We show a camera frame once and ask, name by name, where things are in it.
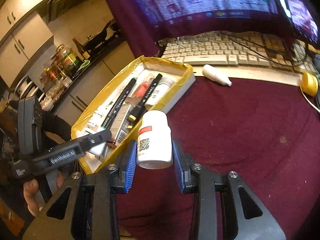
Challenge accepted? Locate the beige computer keyboard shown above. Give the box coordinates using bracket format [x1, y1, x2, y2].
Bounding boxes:
[159, 31, 317, 75]

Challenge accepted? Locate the black range hood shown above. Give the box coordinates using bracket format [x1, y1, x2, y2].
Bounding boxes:
[46, 0, 98, 22]

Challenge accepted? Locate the black marker green tip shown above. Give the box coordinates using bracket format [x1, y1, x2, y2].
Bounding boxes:
[101, 76, 138, 130]

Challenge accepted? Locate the purple fringed cloth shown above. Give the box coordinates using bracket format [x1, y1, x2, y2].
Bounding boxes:
[96, 0, 297, 58]

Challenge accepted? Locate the green kitchen cloth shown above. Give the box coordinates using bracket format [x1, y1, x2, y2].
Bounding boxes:
[78, 59, 91, 72]

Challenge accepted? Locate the white cable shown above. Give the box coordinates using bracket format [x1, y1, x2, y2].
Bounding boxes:
[299, 86, 320, 114]

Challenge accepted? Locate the dark sauce bottle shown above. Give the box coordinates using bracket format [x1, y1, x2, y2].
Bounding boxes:
[72, 37, 91, 60]

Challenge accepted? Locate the white bottle solid red label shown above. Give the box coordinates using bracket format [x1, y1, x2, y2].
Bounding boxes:
[136, 110, 174, 170]

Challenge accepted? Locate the white bottle green label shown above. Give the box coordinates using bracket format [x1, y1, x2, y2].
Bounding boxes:
[86, 106, 107, 130]

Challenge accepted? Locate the black wok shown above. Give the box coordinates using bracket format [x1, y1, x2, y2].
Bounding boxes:
[82, 19, 122, 51]

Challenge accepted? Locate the yellow round jar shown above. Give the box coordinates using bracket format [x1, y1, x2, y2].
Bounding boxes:
[299, 71, 319, 97]

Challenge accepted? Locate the yellow taped foam tray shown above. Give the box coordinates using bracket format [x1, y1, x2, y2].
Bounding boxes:
[71, 54, 197, 175]

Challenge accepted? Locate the black marker yellow band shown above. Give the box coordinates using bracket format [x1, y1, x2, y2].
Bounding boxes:
[126, 73, 163, 125]

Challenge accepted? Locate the white bottle black text label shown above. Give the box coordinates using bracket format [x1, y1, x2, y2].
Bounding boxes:
[144, 77, 175, 107]

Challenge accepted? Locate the beige kitchen wall cabinet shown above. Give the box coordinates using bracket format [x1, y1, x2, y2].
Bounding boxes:
[0, 0, 83, 88]

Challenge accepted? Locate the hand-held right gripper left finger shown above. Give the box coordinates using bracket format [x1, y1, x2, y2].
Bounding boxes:
[22, 140, 137, 240]

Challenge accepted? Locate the cluster of condiment jars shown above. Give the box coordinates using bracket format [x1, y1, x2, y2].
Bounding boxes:
[37, 44, 84, 105]

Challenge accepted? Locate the person's left hand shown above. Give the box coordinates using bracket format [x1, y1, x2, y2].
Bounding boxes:
[23, 170, 66, 217]

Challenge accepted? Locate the small white dropper bottle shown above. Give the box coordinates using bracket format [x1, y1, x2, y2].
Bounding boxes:
[202, 64, 233, 87]

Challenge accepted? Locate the beige kitchen base cabinet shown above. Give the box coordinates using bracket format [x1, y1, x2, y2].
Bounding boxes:
[51, 41, 137, 122]

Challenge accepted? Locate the white bottle red lined label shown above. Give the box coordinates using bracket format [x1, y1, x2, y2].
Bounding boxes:
[87, 141, 107, 156]

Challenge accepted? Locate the dark ribbed cloth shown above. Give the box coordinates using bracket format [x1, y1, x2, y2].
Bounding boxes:
[40, 111, 77, 147]

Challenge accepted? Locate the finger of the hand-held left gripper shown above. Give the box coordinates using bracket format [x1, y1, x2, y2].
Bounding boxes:
[75, 129, 112, 153]

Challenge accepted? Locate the black braided cable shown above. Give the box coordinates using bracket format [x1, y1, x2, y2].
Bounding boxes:
[224, 31, 317, 68]

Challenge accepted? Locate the clear package red item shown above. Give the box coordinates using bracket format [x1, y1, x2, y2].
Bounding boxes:
[130, 78, 155, 101]

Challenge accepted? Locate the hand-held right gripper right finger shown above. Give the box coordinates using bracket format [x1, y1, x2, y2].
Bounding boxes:
[172, 140, 285, 240]

